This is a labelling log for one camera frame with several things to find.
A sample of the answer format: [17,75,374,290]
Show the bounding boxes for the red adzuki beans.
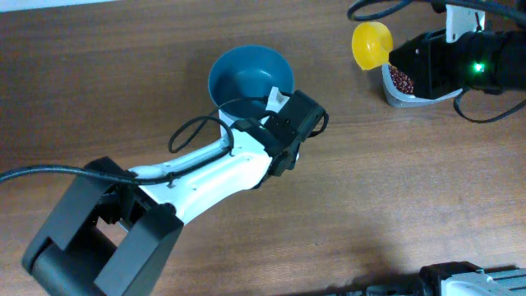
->
[389,65,414,95]

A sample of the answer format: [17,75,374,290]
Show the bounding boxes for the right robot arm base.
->
[328,261,526,296]

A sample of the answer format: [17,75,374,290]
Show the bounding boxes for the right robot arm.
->
[389,29,525,99]

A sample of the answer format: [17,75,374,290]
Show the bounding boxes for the white digital kitchen scale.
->
[218,110,238,136]

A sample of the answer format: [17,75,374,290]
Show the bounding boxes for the clear plastic container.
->
[381,64,462,108]

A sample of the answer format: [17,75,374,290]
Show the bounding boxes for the blue plastic bowl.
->
[208,44,295,118]

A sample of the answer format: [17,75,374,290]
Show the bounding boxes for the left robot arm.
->
[21,90,329,295]

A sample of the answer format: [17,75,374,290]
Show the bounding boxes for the yellow plastic measuring scoop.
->
[351,21,394,71]

